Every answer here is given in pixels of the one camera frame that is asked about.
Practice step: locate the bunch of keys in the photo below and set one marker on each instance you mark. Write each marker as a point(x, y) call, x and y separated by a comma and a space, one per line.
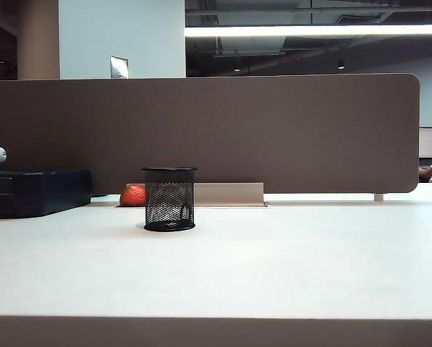
point(184, 211)

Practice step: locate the black mesh basket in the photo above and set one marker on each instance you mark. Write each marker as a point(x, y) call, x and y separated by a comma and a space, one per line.
point(169, 180)

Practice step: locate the brown desk divider panel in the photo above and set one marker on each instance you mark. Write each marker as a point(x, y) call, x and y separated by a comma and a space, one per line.
point(237, 133)

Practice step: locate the orange fruit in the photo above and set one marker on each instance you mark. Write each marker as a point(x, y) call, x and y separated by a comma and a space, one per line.
point(132, 195)

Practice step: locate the red ceiling sign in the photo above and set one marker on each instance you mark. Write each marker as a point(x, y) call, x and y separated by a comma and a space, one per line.
point(290, 59)

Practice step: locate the long ceiling light strip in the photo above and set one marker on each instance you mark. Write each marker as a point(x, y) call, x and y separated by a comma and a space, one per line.
point(309, 30)

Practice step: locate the dark blue plastic case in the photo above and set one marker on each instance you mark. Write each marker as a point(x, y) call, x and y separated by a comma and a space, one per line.
point(34, 193)

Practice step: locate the metallic wall plate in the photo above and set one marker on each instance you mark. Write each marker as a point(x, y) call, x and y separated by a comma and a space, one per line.
point(119, 67)

